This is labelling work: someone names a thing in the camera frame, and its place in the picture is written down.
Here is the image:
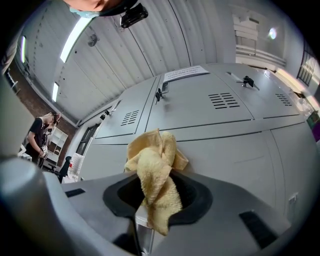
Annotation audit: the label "blue face mask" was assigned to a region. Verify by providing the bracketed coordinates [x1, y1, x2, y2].
[69, 6, 101, 20]

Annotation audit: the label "person's face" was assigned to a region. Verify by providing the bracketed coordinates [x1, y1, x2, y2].
[65, 0, 107, 12]

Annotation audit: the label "black keys on ring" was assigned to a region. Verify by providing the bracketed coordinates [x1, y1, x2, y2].
[154, 87, 166, 105]
[99, 109, 113, 121]
[240, 75, 261, 91]

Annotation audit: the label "black head camera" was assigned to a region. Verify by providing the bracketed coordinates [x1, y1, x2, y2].
[98, 0, 150, 29]

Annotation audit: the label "grey ceiling sensor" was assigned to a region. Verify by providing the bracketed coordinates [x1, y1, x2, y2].
[87, 33, 100, 48]

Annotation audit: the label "grey metal locker cabinet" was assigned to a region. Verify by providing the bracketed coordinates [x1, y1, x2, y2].
[76, 62, 316, 256]

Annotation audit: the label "black balcony railing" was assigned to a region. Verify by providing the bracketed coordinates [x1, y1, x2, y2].
[296, 41, 318, 86]

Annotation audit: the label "white paper notice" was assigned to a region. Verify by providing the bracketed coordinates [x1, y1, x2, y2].
[162, 65, 210, 83]

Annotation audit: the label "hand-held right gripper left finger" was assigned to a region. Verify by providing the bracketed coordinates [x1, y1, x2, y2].
[102, 172, 148, 218]

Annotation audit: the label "white metal locker door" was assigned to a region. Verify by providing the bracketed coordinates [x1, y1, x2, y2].
[172, 129, 292, 226]

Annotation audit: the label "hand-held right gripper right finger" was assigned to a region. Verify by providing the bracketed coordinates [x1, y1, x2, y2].
[167, 171, 214, 226]

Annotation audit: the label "black office chair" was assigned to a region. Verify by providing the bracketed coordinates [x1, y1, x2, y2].
[57, 156, 73, 184]

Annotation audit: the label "large clear water bottle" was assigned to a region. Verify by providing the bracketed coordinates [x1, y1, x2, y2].
[68, 152, 85, 181]

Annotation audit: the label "yellow cleaning cloth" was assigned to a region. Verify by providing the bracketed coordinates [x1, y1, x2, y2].
[124, 128, 190, 236]

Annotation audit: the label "purple cloth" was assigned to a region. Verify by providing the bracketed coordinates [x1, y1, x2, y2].
[306, 111, 320, 144]

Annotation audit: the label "long ceiling light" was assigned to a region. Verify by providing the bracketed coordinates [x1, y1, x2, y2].
[20, 35, 27, 64]
[59, 16, 95, 64]
[51, 81, 60, 103]

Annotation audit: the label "black window frame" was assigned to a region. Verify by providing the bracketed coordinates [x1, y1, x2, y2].
[75, 122, 102, 157]

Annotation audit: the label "white open shelf unit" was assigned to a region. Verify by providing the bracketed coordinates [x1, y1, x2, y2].
[47, 126, 69, 156]

